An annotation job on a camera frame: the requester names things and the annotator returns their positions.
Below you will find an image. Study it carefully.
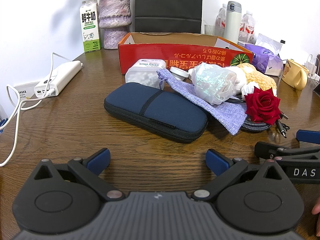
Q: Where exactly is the red cardboard box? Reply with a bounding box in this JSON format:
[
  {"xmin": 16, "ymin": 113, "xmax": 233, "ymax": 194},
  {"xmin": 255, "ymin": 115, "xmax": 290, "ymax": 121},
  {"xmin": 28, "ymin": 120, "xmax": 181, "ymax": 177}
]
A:
[{"xmin": 118, "ymin": 32, "xmax": 255, "ymax": 75}]

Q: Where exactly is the purple textured vase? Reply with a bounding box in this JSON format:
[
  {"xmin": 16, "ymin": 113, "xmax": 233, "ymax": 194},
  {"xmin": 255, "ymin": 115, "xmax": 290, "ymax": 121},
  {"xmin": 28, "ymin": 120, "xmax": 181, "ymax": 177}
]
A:
[{"xmin": 98, "ymin": 0, "xmax": 131, "ymax": 50}]

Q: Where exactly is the green white milk carton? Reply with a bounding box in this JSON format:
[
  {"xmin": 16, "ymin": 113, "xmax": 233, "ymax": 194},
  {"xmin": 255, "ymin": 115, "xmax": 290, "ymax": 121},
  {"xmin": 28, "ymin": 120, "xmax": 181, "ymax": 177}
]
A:
[{"xmin": 79, "ymin": 0, "xmax": 102, "ymax": 53}]

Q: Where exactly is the white cable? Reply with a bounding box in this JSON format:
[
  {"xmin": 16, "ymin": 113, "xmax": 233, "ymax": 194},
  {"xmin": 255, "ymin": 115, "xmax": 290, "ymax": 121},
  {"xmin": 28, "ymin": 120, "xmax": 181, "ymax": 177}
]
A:
[{"xmin": 0, "ymin": 52, "xmax": 83, "ymax": 167}]

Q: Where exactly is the red artificial rose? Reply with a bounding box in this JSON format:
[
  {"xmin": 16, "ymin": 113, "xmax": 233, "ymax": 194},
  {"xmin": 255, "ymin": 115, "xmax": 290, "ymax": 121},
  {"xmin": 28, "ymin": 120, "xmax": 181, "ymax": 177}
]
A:
[{"xmin": 244, "ymin": 86, "xmax": 282, "ymax": 124}]

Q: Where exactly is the braided charging cable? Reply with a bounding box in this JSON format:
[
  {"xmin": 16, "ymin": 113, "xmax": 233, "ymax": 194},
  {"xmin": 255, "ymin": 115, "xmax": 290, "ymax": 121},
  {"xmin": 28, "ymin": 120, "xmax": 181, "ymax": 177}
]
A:
[{"xmin": 225, "ymin": 96, "xmax": 290, "ymax": 139}]

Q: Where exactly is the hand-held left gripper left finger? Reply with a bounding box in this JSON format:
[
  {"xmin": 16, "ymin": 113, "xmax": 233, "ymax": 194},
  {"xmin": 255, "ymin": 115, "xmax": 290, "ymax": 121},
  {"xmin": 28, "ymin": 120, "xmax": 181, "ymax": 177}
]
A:
[{"xmin": 34, "ymin": 148, "xmax": 125, "ymax": 202}]

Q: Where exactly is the white thermos bottle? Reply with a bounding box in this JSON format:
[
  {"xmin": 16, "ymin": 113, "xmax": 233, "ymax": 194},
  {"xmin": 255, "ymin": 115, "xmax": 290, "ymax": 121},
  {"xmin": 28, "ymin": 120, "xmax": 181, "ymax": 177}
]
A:
[{"xmin": 223, "ymin": 1, "xmax": 242, "ymax": 44}]

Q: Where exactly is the person's right hand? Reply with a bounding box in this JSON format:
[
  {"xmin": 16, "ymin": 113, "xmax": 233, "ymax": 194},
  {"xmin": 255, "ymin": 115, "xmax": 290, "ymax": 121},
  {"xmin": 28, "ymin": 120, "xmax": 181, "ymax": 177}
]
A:
[{"xmin": 312, "ymin": 198, "xmax": 320, "ymax": 237}]

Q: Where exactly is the white cotton swab box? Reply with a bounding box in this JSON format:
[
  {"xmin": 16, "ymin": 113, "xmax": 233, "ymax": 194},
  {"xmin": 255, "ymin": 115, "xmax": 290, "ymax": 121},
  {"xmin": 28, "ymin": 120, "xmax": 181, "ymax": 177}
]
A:
[{"xmin": 125, "ymin": 59, "xmax": 167, "ymax": 90}]

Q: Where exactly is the iridescent plastic bag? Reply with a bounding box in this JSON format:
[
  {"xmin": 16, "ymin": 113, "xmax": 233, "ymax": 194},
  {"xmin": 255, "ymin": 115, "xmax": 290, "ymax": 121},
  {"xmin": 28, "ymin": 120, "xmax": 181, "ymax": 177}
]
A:
[{"xmin": 191, "ymin": 62, "xmax": 237, "ymax": 105}]

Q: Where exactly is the navy zipper case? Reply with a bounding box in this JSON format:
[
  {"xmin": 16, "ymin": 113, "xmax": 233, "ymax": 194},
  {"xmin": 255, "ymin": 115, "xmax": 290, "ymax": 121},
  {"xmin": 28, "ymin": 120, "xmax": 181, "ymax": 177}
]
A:
[{"xmin": 104, "ymin": 82, "xmax": 209, "ymax": 144}]

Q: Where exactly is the yellow white plush toy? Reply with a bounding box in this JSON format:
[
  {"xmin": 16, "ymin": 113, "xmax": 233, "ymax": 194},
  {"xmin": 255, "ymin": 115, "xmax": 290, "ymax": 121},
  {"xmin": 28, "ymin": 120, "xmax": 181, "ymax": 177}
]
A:
[{"xmin": 225, "ymin": 63, "xmax": 278, "ymax": 98}]

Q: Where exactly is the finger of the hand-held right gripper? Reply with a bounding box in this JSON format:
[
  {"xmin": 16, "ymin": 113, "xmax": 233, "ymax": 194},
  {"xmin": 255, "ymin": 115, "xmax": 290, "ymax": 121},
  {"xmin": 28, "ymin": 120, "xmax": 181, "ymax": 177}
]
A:
[
  {"xmin": 296, "ymin": 129, "xmax": 320, "ymax": 145},
  {"xmin": 254, "ymin": 142, "xmax": 320, "ymax": 162}
]

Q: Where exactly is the lavender fabric pouch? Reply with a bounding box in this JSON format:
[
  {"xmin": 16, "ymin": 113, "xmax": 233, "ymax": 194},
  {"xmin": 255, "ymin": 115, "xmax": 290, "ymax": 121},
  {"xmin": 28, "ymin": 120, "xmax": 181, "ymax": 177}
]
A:
[{"xmin": 156, "ymin": 68, "xmax": 248, "ymax": 136}]

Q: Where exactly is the purple tissue pack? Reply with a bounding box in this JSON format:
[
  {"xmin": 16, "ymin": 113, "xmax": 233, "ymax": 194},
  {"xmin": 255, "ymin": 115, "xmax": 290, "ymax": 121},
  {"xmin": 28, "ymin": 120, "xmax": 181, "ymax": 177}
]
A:
[{"xmin": 244, "ymin": 33, "xmax": 284, "ymax": 77}]

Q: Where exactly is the yellow mug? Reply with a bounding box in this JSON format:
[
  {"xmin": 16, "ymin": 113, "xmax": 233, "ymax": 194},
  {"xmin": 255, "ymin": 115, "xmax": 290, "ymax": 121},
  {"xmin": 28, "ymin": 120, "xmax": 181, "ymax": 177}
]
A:
[{"xmin": 281, "ymin": 59, "xmax": 310, "ymax": 91}]

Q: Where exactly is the black paper bag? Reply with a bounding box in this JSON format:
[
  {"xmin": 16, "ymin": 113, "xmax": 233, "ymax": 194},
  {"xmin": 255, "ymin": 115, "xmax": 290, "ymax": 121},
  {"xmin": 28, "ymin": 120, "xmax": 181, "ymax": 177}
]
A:
[{"xmin": 134, "ymin": 0, "xmax": 203, "ymax": 34}]

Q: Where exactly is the white power bank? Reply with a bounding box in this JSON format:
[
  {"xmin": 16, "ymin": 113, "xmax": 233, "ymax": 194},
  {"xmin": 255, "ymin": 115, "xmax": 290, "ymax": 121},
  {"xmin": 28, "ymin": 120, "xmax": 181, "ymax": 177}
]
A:
[{"xmin": 34, "ymin": 60, "xmax": 83, "ymax": 97}]

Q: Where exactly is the wooden desktop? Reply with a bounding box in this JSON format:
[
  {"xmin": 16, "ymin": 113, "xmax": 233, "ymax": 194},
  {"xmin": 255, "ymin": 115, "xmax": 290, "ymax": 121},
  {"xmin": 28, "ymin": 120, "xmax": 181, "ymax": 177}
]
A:
[{"xmin": 0, "ymin": 46, "xmax": 320, "ymax": 240}]

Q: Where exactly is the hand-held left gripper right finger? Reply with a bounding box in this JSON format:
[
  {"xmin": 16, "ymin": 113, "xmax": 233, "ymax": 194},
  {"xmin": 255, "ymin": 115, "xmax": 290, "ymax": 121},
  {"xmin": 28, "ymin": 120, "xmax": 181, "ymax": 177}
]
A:
[{"xmin": 192, "ymin": 149, "xmax": 288, "ymax": 201}]

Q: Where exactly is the white plastic lid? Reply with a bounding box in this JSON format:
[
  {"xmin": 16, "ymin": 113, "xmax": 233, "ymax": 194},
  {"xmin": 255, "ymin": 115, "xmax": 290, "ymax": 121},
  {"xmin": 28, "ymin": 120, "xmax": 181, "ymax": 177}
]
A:
[{"xmin": 170, "ymin": 66, "xmax": 189, "ymax": 80}]

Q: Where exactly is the clear drinking glass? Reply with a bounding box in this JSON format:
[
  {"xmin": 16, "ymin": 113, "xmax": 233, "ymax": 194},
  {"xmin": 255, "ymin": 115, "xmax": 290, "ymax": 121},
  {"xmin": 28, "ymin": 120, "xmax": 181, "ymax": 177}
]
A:
[{"xmin": 204, "ymin": 24, "xmax": 225, "ymax": 37}]

